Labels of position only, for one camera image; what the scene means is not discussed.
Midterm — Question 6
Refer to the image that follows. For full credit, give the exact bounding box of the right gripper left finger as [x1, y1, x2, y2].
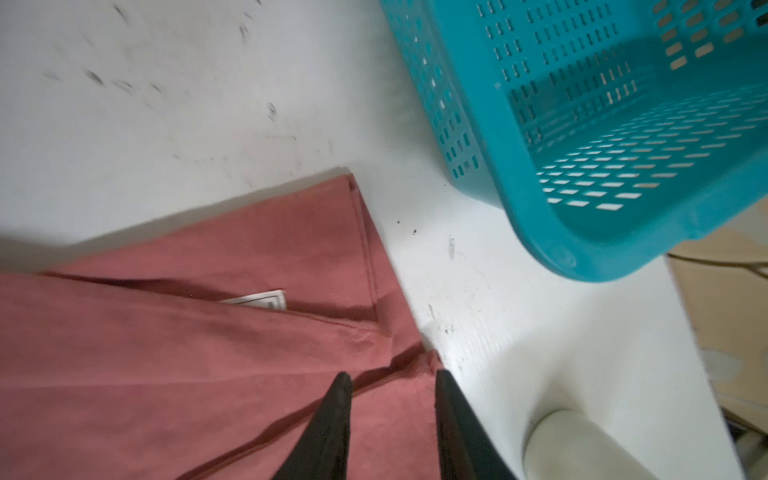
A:
[273, 372, 353, 480]

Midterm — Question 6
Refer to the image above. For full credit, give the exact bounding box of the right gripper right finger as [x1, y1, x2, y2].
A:
[435, 369, 516, 480]

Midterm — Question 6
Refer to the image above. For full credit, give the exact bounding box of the maroon tank top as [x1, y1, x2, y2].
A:
[1, 175, 441, 479]

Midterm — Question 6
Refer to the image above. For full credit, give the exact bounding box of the teal plastic basket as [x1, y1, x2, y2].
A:
[382, 0, 767, 282]

